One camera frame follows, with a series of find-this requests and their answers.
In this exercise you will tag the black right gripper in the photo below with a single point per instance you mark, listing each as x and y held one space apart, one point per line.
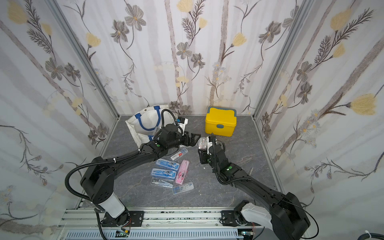
204 154

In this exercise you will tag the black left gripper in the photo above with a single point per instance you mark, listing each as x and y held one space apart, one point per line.
192 141

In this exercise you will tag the clear case pink compass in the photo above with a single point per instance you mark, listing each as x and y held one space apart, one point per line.
204 143

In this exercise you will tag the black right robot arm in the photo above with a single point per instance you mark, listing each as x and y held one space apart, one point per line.
281 213

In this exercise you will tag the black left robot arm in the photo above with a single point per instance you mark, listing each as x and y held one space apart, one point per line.
99 178

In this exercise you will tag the blue compass case upper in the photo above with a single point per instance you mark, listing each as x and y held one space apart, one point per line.
170 165

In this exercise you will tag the blue compass case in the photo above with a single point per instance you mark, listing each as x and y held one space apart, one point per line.
163 173
170 165

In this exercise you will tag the blue compass case lower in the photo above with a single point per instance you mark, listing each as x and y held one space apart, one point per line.
163 173

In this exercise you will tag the clear compass case bottom middle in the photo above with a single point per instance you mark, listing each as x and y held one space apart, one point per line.
182 188

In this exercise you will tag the white canvas tote bag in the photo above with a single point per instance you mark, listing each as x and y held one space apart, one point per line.
146 122

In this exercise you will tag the clear compass case bottom left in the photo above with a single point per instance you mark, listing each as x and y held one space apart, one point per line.
164 183

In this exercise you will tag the red label clear case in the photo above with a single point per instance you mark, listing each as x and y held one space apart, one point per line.
178 154

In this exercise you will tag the yellow storage box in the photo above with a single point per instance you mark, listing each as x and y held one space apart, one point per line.
220 121

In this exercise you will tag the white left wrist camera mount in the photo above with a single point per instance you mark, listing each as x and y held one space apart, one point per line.
182 122

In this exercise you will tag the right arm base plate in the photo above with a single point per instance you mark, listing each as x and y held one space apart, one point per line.
233 219

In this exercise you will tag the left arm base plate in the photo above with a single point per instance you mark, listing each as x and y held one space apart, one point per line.
127 218

